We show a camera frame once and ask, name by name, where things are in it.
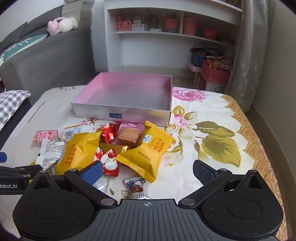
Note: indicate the white printed bin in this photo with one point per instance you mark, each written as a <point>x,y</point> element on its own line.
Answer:
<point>215,88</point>

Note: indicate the red and white snack packet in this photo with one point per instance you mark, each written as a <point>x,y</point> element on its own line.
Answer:
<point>110,164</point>

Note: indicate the yellow snack packet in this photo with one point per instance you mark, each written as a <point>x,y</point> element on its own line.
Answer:
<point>76,150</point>
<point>148,153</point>

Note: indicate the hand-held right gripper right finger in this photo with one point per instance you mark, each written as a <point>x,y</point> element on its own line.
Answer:
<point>203,172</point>

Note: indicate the large pink plastic basket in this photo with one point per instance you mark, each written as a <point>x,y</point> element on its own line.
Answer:
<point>215,75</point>

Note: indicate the white labelled box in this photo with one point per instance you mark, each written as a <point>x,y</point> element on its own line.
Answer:
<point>138,26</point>

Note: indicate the pink and white plush toy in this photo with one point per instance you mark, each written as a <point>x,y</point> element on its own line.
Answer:
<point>64,24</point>

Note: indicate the silver chocolate truffle packet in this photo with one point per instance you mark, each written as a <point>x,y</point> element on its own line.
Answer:
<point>136,187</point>

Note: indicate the gold snack packet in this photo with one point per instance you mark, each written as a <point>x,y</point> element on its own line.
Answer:
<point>115,149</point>

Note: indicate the red basket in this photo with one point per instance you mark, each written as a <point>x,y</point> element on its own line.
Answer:
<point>210,34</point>

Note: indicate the grey curtain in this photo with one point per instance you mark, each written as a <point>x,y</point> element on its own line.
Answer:
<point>252,58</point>

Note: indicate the grey sofa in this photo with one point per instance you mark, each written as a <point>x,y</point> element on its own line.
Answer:
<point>46,64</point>

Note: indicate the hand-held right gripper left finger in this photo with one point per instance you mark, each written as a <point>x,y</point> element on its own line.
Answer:
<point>92,172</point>

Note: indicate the grey checked pillow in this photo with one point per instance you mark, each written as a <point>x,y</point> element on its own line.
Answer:
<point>11,104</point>

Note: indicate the silver box with pink inside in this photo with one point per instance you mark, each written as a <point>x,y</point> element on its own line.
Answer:
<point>129,90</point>

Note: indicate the orange container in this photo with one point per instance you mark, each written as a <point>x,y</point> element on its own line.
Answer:
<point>189,26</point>
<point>171,25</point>

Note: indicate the pile of printed cartons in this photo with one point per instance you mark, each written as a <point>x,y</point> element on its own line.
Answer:
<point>219,62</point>

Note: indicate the floral tablecloth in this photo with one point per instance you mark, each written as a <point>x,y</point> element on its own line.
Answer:
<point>185,166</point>

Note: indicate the stack of books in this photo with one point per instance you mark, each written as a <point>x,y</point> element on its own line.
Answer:
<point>81,14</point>

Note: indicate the pink candy packet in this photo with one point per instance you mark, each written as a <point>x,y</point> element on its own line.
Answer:
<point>44,136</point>

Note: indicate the orange and white snack packet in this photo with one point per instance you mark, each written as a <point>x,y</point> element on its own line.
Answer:
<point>71,132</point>

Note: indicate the teal cushion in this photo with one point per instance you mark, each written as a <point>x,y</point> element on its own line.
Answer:
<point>20,46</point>

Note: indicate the clear wafer packet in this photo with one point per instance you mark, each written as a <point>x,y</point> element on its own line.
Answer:
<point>128,135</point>

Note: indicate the clear rice cracker packet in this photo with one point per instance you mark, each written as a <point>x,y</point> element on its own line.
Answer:
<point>101,185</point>

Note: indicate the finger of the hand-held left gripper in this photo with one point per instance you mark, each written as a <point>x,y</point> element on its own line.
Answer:
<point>25,171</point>
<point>2,157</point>

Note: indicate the white bookshelf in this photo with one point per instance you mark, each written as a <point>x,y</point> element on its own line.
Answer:
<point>150,51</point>

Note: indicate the blue box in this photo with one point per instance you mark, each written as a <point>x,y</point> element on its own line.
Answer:
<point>197,59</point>

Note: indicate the clear jar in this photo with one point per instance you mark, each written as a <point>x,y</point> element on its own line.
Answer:
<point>154,23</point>

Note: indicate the small pink basket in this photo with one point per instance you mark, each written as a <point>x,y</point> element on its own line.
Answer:
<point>123,26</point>

